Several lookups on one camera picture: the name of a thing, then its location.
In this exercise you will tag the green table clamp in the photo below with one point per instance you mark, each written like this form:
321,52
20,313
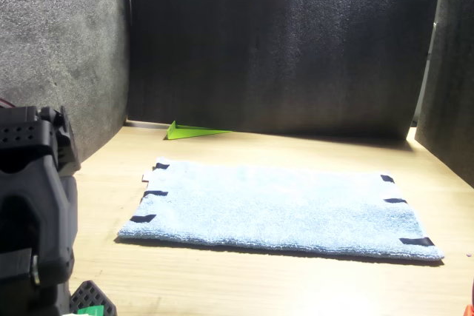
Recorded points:
90,310

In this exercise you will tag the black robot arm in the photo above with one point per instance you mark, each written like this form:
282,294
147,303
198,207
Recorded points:
33,201

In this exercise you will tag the grey foam panel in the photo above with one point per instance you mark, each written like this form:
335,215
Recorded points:
55,35
455,72
277,53

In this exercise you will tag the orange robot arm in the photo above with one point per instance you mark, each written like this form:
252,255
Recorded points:
470,311

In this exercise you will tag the light blue towel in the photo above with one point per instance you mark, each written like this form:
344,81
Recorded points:
281,208

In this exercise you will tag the lime green plastic bracket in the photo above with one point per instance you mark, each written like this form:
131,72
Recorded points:
185,132

